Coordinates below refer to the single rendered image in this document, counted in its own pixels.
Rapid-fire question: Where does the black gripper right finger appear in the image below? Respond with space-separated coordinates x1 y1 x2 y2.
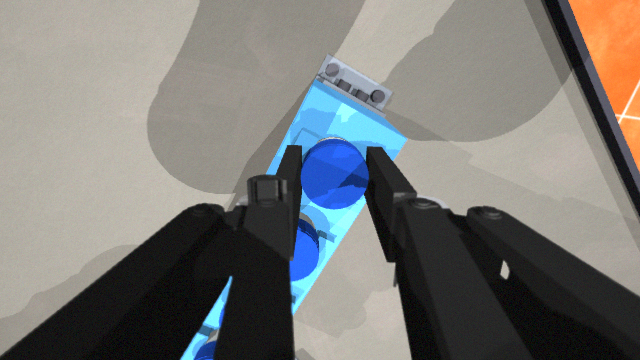
364 146 640 360

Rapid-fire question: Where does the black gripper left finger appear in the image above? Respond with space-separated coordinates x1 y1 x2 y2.
0 145 302 360

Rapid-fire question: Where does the dark grey table edge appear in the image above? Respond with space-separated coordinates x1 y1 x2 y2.
544 0 640 217

